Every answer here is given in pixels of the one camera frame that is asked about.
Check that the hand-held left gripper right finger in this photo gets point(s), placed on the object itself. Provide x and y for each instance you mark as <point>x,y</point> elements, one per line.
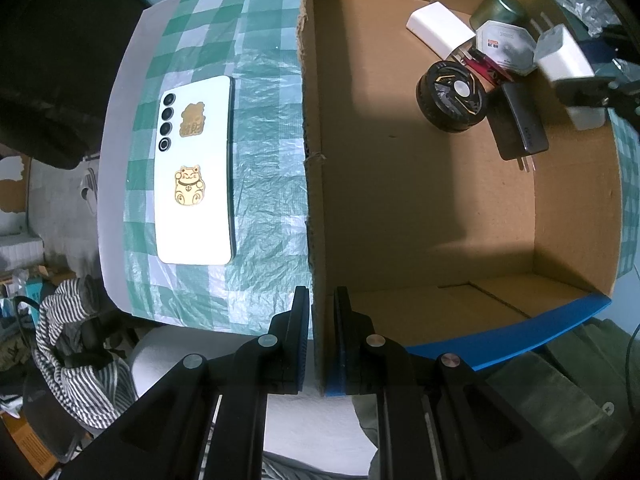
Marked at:
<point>340,350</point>

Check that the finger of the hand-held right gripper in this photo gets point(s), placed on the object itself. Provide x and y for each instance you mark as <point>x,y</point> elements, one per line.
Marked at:
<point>595,92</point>
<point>620,45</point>

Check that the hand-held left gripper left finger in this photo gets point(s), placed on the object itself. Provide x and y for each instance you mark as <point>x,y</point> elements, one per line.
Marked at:
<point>302,340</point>

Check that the white charger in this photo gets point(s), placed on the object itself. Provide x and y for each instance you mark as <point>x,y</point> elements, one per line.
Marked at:
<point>565,57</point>

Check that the black charger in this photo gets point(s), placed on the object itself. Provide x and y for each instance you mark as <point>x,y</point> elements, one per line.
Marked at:
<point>520,125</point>

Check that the white octagonal box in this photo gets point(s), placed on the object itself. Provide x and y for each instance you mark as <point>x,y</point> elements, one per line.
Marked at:
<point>505,47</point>

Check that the green round tin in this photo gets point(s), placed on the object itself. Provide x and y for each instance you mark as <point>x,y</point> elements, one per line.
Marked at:
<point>495,7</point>

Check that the black round case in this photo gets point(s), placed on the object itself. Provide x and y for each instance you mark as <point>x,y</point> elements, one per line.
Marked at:
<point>445,95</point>

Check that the cardboard box with blue rim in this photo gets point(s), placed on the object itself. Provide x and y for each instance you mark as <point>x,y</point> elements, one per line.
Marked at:
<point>425,210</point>

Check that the white oval case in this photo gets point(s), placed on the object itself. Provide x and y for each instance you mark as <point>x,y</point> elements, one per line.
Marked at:
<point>440,27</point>

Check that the white round stool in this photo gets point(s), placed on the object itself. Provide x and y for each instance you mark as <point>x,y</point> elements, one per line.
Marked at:
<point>165,355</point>

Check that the white smartphone with gold stickers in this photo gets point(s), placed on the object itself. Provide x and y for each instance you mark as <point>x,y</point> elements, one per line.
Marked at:
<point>200,220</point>

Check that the green checked tablecloth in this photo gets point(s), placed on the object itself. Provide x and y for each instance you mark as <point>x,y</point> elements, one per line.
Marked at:
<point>265,185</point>

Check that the green trousers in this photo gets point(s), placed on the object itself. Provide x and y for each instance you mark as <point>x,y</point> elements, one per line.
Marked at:
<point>550,385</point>

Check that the striped cloth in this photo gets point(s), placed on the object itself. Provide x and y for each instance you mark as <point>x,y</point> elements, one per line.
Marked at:
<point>65,305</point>

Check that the white slipper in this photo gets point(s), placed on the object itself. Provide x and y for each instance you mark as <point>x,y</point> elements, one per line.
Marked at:
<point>90,192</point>

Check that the black chair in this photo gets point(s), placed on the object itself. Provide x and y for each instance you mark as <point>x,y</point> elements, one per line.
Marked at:
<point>45,410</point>

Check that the teal carton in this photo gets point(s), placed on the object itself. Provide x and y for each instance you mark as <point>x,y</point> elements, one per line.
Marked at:
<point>31,294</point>

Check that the orange cardboard carton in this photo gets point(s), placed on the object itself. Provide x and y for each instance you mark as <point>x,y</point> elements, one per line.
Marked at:
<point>25,440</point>

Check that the black jacket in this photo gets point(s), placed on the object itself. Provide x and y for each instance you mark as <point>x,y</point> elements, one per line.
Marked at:
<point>50,60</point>

